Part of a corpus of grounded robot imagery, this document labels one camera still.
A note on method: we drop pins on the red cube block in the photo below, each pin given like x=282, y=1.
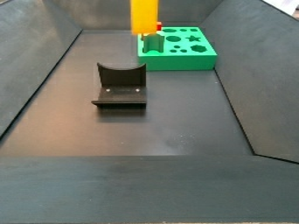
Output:
x=160, y=25

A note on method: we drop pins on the black curved holder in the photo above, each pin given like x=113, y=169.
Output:
x=122, y=86

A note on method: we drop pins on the green notched block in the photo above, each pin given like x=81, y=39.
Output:
x=154, y=43

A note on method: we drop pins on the yellow rectangular block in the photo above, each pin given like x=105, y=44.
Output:
x=144, y=16

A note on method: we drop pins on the green shape sorting board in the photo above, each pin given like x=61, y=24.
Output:
x=188, y=50

